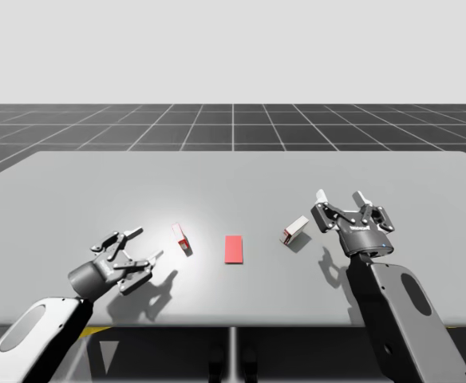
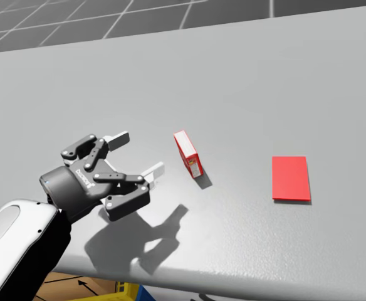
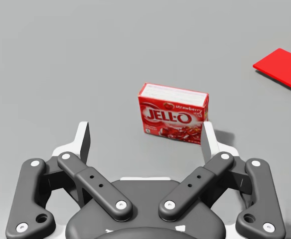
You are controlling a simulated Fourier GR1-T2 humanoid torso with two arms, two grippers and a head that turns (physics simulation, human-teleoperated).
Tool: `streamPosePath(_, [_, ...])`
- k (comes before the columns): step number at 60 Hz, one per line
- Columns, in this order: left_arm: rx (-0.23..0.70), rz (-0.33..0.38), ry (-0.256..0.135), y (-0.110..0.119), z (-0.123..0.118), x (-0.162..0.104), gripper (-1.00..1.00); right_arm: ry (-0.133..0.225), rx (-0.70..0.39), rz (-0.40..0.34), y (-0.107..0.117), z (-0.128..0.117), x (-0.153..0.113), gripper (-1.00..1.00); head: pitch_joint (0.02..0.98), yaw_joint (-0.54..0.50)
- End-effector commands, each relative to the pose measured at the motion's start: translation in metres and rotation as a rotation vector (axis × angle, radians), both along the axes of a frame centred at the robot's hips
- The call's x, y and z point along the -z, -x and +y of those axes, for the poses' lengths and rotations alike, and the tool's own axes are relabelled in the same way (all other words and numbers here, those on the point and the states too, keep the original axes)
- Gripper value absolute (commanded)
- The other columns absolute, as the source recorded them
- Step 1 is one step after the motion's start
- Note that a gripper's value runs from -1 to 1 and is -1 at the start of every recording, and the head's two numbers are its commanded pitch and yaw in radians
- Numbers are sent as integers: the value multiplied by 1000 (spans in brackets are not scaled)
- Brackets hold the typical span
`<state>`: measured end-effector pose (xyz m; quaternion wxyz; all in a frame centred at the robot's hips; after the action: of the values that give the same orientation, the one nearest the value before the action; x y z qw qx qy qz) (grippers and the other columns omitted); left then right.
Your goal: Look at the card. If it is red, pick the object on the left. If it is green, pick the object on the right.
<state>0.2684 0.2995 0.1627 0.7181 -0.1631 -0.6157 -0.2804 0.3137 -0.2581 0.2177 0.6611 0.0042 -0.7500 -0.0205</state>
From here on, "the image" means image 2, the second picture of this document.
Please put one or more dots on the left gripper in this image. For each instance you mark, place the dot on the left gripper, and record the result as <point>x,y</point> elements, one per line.
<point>67,188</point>

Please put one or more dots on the red carton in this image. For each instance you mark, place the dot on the red carton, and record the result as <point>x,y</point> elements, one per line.
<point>190,155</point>

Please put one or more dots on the brown box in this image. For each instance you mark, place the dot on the brown box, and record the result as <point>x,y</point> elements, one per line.
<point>64,285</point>

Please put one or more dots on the pink pad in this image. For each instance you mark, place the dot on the pink pad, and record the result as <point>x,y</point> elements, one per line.
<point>291,178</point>

